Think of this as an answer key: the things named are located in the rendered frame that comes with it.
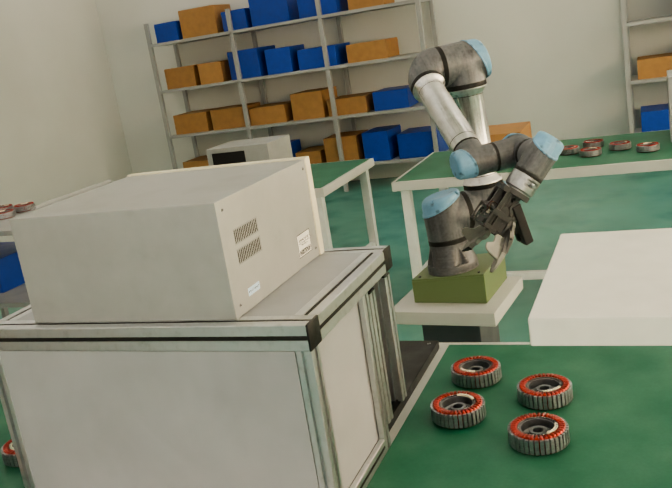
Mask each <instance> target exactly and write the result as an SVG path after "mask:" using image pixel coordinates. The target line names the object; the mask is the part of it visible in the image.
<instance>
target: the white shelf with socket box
mask: <svg viewBox="0 0 672 488"><path fill-rule="evenodd" d="M528 326H529V335H530V344H531V345H532V346H672V228H663V229H644V230H625V231H606V232H587V233H569V234H561V235H560V238H559V240H558V243H557V245H556V248H555V251H554V253H553V256H552V258H551V261H550V263H549V266H548V269H547V271H546V274H545V276H544V279H543V282H542V284H541V287H540V289H539V292H538V294H537V297H536V300H535V302H534V305H533V307H532V310H531V312H530V315H529V318H528Z"/></svg>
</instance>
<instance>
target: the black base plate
mask: <svg viewBox="0 0 672 488"><path fill-rule="evenodd" d="M399 344H400V351H401V358H402V364H403V371H404V378H405V385H406V392H407V396H406V397H405V399H404V401H398V399H396V400H395V401H391V403H392V410H393V416H394V417H393V419H391V422H390V423H389V424H388V428H389V432H390V430H391V428H392V427H393V425H394V423H395V422H396V420H397V418H398V417H399V415H400V413H401V412H402V410H403V408H404V407H405V405H406V403H407V402H408V400H409V398H410V397H411V395H412V393H413V392H414V390H415V388H416V387H417V385H418V383H419V382H420V380H421V378H422V377H423V375H424V373H425V372H426V370H427V368H428V367H429V365H430V363H431V362H432V360H433V358H434V357H435V355H436V353H437V352H438V350H439V341H399Z"/></svg>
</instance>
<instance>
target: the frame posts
mask: <svg viewBox="0 0 672 488"><path fill-rule="evenodd" d="M368 297H369V303H370V310H371V317H372V323H373V330H374V336H375V343H376V349H377V356H378V362H379V369H380V376H381V382H382V389H383V395H384V402H385V408H386V415H387V421H388V424H389V423H390V422H391V419H393V417H394V416H393V410H392V403H391V401H395V400H396V399H398V401H404V399H405V397H406V396H407V392H406V385H405V378H404V371H403V364H402V358H401V351H400V344H399V337H398V330H397V323H396V316H395V309H394V302H393V295H392V289H391V282H390V275H389V272H387V273H385V274H384V275H383V276H382V277H381V278H380V279H379V280H378V282H377V283H376V284H375V285H374V286H373V288H371V289H370V290H369V291H368Z"/></svg>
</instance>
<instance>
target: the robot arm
mask: <svg viewBox="0 0 672 488"><path fill-rule="evenodd" d="M491 69H492V63H491V59H490V56H489V53H488V51H487V49H486V47H485V46H484V45H483V43H482V42H481V41H479V40H477V39H469V40H461V41H459V42H454V43H450V44H445V45H441V46H437V47H431V48H428V49H425V50H423V51H422V52H421V53H419V54H418V55H417V56H416V57H415V59H414V60H413V62H412V64H411V66H410V69H409V73H408V84H409V88H410V91H411V93H412V94H413V96H414V98H415V99H416V100H417V101H419V102H422V104H423V105H424V107H425V109H426V110H427V112H428V114H429V115H430V117H431V119H432V120H433V122H434V124H435V125H436V127H437V129H438V130H439V132H440V134H441V135H442V137H443V139H444V140H445V142H446V144H447V145H448V147H449V149H450V150H451V152H452V153H451V155H450V158H449V162H450V168H451V169H452V173H453V175H454V176H455V178H457V179H459V180H463V179H465V181H464V182H463V187H464V191H461V192H460V191H459V190H458V189H457V188H450V189H447V190H442V191H439V192H436V193H434V194H432V195H430V196H428V197H426V198H425V199H424V200H423V202H422V212H423V214H422V216H423V218H424V223H425V228H426V233H427V238H428V242H429V248H430V249H429V257H428V272H429V275H431V276H437V277H444V276H453V275H458V274H462V273H466V272H469V271H471V270H473V269H475V268H477V267H478V266H479V262H478V257H477V255H476V253H475V252H474V250H473V248H474V247H475V246H476V245H478V244H479V243H480V242H481V241H482V240H486V239H487V238H489V236H490V233H491V234H493V235H494V236H495V237H494V240H493V242H486V245H485V248H486V250H487V252H488V253H489V254H490V255H491V256H492V257H493V258H494V260H493V263H492V264H491V269H490V272H491V273H493V272H494V271H495V270H496V269H497V267H498V266H499V265H500V263H501V262H502V261H503V259H504V257H505V255H506V254H507V253H508V251H509V249H510V247H511V245H512V242H513V239H514V234H515V237H516V240H517V241H519V242H521V243H522V244H524V245H529V244H530V243H532V242H533V237H532V235H531V232H530V229H529V226H528V223H527V221H526V218H525V215H524V212H523V210H522V207H521V204H520V203H519V202H520V200H521V201H523V202H525V203H528V201H529V200H530V199H529V197H530V198H531V197H532V196H533V195H534V193H535V192H536V190H537V189H538V187H539V186H540V184H541V183H542V181H543V180H544V178H545V177H546V175H547V174H548V172H549V171H550V169H551V168H552V166H553V165H554V163H555V162H556V161H557V160H558V157H559V155H560V154H561V152H562V150H563V148H564V145H563V143H562V142H561V141H559V140H558V139H557V138H555V137H554V136H552V135H550V134H548V133H546V132H544V131H539V132H537V134H536V135H535V136H534V137H533V138H530V137H528V136H526V135H524V134H520V133H511V134H508V135H506V136H505V137H504V138H503V139H502V140H499V141H495V142H491V139H490V133H489V127H488V121H487V115H486V109H485V103H484V97H483V90H484V88H485V87H486V85H487V82H486V78H488V77H489V76H490V75H491V73H492V70H491ZM445 87H446V88H445ZM451 96H452V97H453V99H452V97H451ZM513 167H514V168H513ZM509 168H513V170H512V171H511V173H510V174H509V176H508V178H507V179H506V181H504V180H503V179H502V176H501V175H499V174H498V173H497V171H501V170H505V169H509Z"/></svg>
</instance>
